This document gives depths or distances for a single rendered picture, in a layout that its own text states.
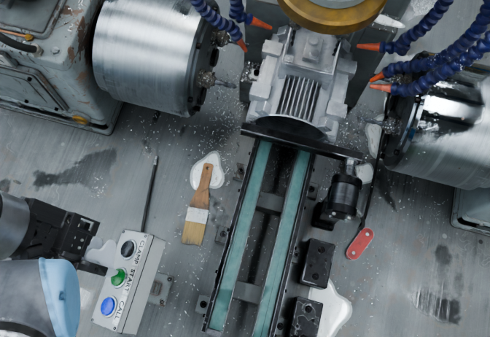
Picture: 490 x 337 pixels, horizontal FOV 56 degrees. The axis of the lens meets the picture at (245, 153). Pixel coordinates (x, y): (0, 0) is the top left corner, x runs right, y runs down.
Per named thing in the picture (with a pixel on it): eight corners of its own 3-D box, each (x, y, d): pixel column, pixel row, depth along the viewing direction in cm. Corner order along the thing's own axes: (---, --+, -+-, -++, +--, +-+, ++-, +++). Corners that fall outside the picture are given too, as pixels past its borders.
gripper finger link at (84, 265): (114, 268, 75) (71, 256, 68) (111, 278, 74) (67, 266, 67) (95, 263, 77) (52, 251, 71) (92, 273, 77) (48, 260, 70)
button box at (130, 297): (141, 235, 90) (121, 227, 86) (167, 240, 86) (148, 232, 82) (109, 326, 84) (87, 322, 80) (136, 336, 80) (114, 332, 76)
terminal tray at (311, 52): (289, 30, 97) (294, 9, 90) (339, 42, 96) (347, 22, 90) (275, 79, 93) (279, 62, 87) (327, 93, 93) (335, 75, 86)
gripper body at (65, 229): (105, 224, 74) (41, 198, 64) (84, 278, 71) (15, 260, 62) (75, 218, 78) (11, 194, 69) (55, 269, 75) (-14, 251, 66)
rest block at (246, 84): (244, 80, 124) (246, 57, 112) (270, 87, 123) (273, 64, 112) (238, 101, 122) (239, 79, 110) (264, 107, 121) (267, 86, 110)
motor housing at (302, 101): (265, 62, 112) (271, 14, 94) (343, 82, 111) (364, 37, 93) (244, 137, 106) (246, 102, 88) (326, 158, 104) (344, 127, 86)
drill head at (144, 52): (97, 12, 116) (61, -64, 92) (238, 47, 114) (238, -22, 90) (58, 101, 108) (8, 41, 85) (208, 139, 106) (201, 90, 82)
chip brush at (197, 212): (199, 162, 116) (198, 161, 115) (219, 165, 116) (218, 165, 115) (180, 243, 110) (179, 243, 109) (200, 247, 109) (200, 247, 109)
